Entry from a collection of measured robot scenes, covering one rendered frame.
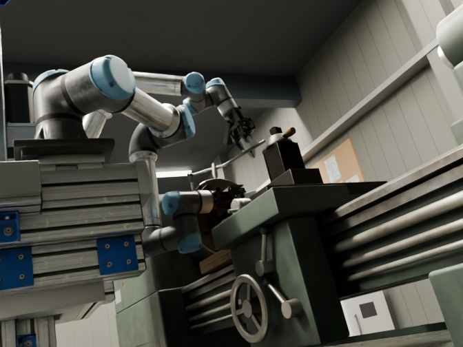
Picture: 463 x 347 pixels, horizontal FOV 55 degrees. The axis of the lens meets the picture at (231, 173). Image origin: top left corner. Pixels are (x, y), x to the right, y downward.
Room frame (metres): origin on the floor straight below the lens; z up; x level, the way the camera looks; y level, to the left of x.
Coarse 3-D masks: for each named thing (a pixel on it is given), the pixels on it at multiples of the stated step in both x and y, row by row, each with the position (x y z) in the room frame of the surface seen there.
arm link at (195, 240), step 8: (176, 216) 1.31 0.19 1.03; (184, 216) 1.31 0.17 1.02; (192, 216) 1.32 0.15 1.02; (176, 224) 1.31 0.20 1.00; (184, 224) 1.31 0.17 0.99; (192, 224) 1.31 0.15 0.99; (168, 232) 1.32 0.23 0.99; (176, 232) 1.31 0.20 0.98; (184, 232) 1.31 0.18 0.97; (192, 232) 1.31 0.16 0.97; (168, 240) 1.32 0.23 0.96; (176, 240) 1.32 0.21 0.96; (184, 240) 1.31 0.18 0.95; (192, 240) 1.31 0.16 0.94; (200, 240) 1.34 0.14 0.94; (168, 248) 1.34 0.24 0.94; (176, 248) 1.35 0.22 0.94; (184, 248) 1.31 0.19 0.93; (192, 248) 1.31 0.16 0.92
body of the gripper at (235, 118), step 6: (234, 108) 1.60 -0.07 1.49; (240, 108) 1.62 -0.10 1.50; (228, 114) 1.62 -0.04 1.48; (234, 114) 1.62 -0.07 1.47; (240, 114) 1.62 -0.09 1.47; (234, 120) 1.64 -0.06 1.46; (240, 120) 1.61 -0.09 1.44; (246, 120) 1.63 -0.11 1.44; (234, 126) 1.63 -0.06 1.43; (240, 126) 1.61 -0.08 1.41; (246, 126) 1.64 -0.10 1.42; (252, 126) 1.64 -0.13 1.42; (234, 132) 1.66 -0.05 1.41; (240, 132) 1.63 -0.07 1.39; (246, 132) 1.64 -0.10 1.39; (240, 138) 1.69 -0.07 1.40
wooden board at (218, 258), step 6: (222, 252) 1.36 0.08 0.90; (228, 252) 1.33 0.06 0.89; (210, 258) 1.43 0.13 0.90; (216, 258) 1.39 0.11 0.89; (222, 258) 1.37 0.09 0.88; (228, 258) 1.33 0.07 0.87; (204, 264) 1.47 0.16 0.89; (210, 264) 1.44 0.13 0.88; (216, 264) 1.40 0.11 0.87; (222, 264) 1.40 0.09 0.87; (204, 270) 1.48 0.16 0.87; (210, 270) 1.46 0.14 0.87; (216, 270) 1.49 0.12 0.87
